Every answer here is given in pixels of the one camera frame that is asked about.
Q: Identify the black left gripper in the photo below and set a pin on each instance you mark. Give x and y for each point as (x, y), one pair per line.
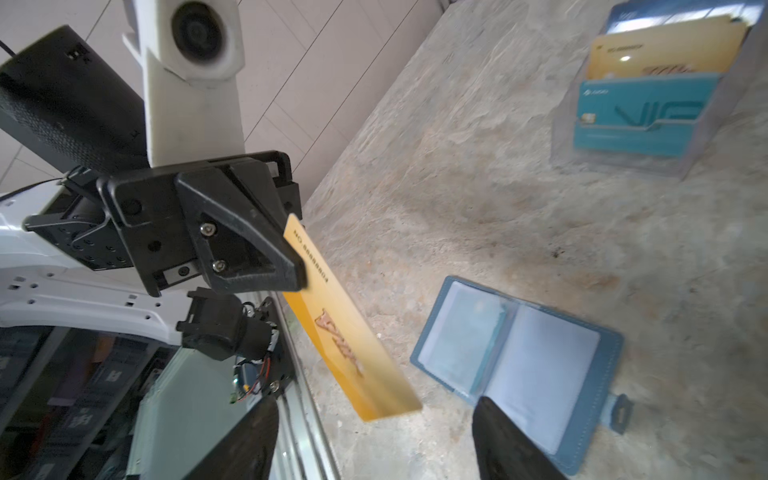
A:
(235, 211)

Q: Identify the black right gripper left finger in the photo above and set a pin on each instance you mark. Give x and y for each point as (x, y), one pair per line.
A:
(247, 451)

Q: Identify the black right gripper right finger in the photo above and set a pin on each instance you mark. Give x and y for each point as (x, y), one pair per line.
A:
(503, 451)

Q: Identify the blue-grey card holder wallet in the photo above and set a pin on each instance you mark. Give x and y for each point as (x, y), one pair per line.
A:
(548, 372)

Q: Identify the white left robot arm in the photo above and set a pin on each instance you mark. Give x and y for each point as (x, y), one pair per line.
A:
(79, 106)

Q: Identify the teal VIP card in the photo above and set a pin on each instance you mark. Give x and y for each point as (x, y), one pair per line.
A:
(653, 116)

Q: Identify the dark blue VIP card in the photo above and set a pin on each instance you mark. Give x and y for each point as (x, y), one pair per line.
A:
(636, 15)

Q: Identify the yellow card in stand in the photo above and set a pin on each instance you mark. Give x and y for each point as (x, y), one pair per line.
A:
(708, 45)

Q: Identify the left circuit board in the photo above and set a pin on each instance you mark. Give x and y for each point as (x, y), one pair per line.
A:
(252, 378)

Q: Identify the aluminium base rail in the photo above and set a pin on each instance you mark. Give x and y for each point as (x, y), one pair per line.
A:
(302, 450)

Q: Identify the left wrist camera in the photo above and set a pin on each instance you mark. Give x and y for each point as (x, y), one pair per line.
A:
(190, 53)

